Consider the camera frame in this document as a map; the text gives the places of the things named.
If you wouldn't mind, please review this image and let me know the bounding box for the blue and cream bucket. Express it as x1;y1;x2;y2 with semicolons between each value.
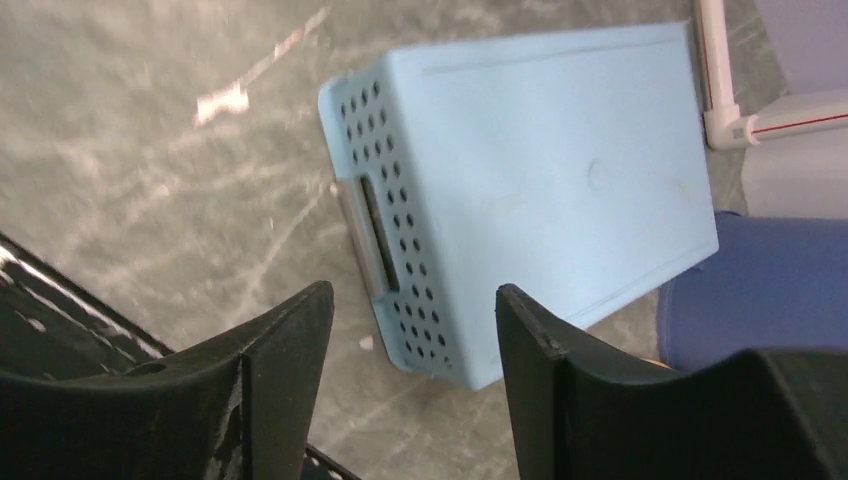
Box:
656;211;847;371

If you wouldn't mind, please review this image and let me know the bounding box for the white PVC pipe frame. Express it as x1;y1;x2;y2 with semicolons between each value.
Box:
694;0;847;150

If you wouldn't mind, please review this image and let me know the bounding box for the teal perforated plastic basket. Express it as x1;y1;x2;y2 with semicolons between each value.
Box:
317;22;718;390

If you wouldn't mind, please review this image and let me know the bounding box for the white octagonal plastic container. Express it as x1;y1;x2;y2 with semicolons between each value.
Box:
741;89;847;220

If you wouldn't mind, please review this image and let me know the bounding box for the black base bar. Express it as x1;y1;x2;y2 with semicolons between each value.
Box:
1;238;350;479

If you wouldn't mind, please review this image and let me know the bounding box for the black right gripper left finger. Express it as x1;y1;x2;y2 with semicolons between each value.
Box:
1;281;334;479

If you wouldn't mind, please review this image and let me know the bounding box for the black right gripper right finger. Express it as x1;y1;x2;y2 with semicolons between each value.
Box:
495;284;847;479

